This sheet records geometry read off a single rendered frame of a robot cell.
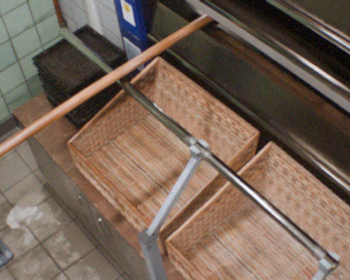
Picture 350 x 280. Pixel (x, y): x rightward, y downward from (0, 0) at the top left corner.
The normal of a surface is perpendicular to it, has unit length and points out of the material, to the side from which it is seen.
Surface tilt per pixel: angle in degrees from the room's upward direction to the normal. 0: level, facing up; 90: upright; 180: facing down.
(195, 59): 70
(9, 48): 90
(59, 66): 0
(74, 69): 0
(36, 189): 0
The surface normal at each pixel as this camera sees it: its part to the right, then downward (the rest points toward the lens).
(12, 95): 0.62, 0.55
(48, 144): -0.11, -0.64
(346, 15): -0.77, 0.29
